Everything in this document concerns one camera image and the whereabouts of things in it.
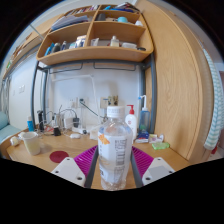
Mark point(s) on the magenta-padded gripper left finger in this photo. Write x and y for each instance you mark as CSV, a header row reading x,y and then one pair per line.
x,y
71,170

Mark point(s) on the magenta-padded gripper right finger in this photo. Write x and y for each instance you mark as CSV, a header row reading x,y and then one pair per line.
x,y
156,170

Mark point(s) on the clear plastic water bottle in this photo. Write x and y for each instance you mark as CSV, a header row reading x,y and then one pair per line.
x,y
115,150

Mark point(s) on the flat round red coaster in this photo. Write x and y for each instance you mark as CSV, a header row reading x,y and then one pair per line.
x,y
59,156

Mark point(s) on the green sponge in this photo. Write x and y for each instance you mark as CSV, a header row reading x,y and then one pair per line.
x,y
160,145

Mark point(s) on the pink white small box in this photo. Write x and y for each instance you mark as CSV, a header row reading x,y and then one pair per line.
x,y
156,138

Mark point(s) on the small white oval gadget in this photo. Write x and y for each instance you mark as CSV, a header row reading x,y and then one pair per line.
x,y
75,136

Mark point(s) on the small blue box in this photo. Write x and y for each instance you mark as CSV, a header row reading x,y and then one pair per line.
x,y
142,136

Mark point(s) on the white power strip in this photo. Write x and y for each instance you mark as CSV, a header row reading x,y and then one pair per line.
x,y
80,130

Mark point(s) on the cream ceramic cup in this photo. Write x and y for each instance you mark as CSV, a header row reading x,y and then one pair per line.
x,y
31,144

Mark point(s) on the white pump bottle red nozzle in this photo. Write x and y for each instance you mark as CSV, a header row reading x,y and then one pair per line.
x,y
131,121

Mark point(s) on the black upright device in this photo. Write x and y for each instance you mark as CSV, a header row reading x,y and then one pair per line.
x,y
40,120

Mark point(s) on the blue white tube bottle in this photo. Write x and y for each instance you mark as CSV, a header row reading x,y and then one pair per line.
x,y
30,124

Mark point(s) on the wrapped bread bun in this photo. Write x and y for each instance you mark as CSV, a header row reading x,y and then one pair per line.
x,y
14,141

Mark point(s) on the bed with light bedding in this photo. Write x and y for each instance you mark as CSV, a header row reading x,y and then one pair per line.
x,y
8,133

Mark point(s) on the tree creature figurine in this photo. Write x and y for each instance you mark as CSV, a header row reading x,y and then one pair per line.
x,y
112,101

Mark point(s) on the teal pillow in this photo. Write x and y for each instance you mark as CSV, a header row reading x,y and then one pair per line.
x,y
3,120

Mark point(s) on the wooden wardrobe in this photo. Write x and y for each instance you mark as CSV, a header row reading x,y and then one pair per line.
x,y
176,86

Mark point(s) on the striped hanging towel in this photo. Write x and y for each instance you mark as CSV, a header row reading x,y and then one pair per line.
x,y
215,106

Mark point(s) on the wooden shelf unit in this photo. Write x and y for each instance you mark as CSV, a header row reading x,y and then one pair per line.
x,y
96,53

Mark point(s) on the wooden upper bunk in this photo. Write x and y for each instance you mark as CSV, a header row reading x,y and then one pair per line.
x,y
25,50

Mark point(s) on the white wall outlet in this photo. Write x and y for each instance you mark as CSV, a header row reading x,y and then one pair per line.
x,y
75,102

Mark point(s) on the grey metal shelf frame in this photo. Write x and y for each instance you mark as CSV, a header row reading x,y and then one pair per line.
x,y
33,93

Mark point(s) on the white wall switch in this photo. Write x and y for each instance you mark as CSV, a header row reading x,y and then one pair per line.
x,y
21,89

